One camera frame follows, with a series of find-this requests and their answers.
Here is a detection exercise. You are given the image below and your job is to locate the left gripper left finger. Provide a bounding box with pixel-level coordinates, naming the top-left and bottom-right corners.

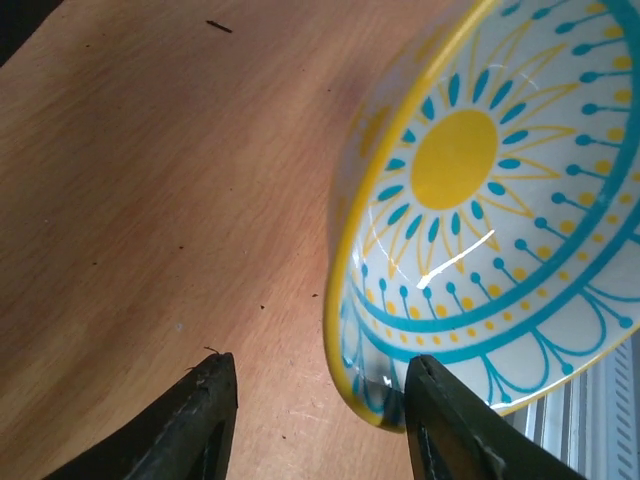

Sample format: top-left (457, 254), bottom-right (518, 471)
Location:
top-left (47, 351), bottom-right (237, 480)

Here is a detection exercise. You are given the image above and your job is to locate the aluminium rail frame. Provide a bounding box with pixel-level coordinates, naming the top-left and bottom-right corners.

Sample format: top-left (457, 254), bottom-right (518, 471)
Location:
top-left (505, 333), bottom-right (639, 480)

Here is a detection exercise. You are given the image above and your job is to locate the yellow sun pattern bowl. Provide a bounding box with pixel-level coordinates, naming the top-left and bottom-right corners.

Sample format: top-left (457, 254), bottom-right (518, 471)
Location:
top-left (323, 1), bottom-right (639, 431)

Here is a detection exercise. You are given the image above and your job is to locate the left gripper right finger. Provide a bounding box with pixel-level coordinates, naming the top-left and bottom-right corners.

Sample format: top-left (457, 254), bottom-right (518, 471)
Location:
top-left (405, 355), bottom-right (583, 480)

